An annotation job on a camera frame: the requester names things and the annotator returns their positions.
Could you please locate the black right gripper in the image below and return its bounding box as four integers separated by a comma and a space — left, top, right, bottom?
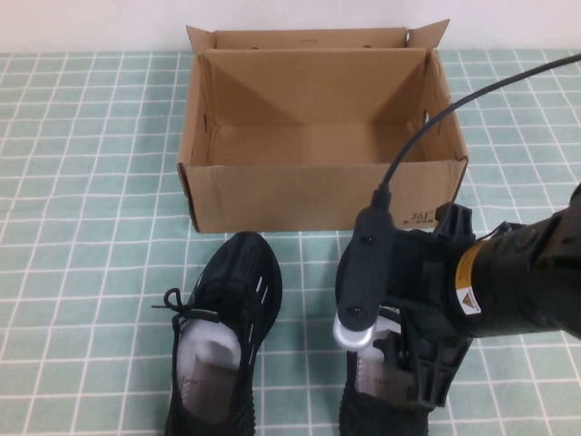
372, 203, 478, 408

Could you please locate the black sneaker with tucked laces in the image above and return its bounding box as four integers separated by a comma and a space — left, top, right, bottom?
335, 226, 438, 436

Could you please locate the black sneaker with bow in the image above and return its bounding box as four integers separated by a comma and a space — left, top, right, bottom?
151, 231, 285, 436

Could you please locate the brown cardboard shoe box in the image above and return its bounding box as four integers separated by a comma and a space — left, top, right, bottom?
176, 18, 469, 233

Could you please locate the green white checkered tablecloth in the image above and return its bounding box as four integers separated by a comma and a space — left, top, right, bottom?
0, 48, 581, 436

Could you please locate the dark right wrist camera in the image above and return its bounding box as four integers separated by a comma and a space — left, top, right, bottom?
332, 190, 397, 353

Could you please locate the black right camera cable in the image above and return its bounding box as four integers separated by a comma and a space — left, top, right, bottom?
371, 48, 581, 214

